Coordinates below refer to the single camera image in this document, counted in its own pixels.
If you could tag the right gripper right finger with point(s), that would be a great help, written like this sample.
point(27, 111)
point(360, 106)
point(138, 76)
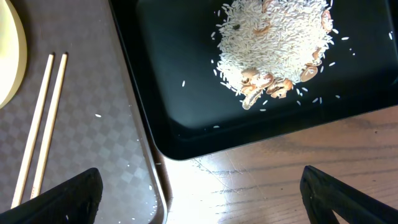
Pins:
point(325, 196)

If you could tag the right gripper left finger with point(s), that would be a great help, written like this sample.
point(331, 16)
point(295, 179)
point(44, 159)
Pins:
point(73, 201)

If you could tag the rice and food scraps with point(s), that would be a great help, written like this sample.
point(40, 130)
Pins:
point(247, 52)

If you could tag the left wooden chopstick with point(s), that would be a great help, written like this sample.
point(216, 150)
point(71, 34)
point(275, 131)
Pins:
point(31, 139)

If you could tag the wooden chopstick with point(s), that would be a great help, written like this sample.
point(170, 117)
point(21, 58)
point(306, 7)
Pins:
point(49, 126)
point(31, 139)

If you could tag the dark brown serving tray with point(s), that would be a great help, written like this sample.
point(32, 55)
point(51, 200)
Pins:
point(97, 123)

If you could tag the right wooden chopstick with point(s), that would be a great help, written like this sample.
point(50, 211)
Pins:
point(49, 126)

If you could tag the yellow plate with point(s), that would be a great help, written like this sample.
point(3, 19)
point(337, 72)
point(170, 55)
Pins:
point(13, 52)

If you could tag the black tray bin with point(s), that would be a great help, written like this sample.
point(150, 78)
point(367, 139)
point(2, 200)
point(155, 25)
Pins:
point(171, 51)

